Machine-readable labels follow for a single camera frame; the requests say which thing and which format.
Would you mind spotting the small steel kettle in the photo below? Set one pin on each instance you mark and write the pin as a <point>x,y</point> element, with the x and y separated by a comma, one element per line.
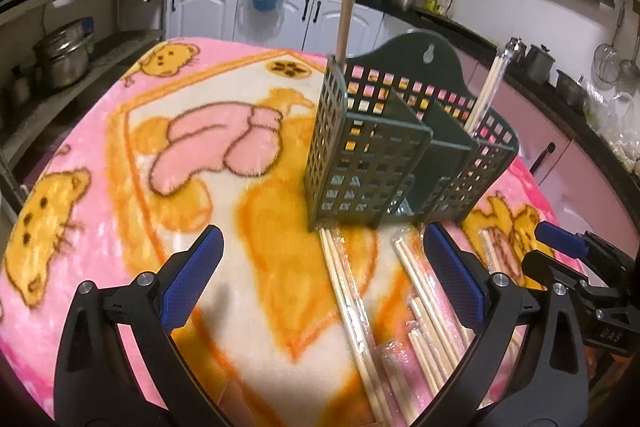
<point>515,49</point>

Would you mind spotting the green plastic utensil holder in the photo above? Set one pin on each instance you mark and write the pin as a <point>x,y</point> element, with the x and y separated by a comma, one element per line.
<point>365,157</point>

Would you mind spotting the pink printed blanket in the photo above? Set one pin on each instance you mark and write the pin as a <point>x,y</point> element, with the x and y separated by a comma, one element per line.
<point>150,207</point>

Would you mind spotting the pink base cabinets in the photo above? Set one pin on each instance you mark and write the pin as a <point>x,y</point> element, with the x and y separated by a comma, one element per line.
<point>520,122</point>

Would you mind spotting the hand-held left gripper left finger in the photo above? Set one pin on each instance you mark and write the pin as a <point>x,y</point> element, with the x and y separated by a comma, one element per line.
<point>192,279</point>

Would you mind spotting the white base cabinets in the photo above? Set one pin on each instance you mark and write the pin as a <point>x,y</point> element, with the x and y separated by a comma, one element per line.
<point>200,12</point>

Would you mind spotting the large steel kettle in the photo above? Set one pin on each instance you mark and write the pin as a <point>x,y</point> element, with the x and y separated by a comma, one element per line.
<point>540,64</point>

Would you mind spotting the stacked steel pots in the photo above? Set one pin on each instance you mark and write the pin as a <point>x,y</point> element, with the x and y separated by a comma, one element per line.
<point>62,57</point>

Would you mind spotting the wooden shelf unit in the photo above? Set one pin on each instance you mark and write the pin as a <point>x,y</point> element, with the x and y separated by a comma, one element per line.
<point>115,42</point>

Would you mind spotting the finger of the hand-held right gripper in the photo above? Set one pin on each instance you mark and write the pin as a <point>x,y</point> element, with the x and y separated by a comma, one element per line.
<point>547,269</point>
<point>560,237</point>

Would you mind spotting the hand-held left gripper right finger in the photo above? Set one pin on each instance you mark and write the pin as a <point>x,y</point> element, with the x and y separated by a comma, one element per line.
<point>457,279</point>

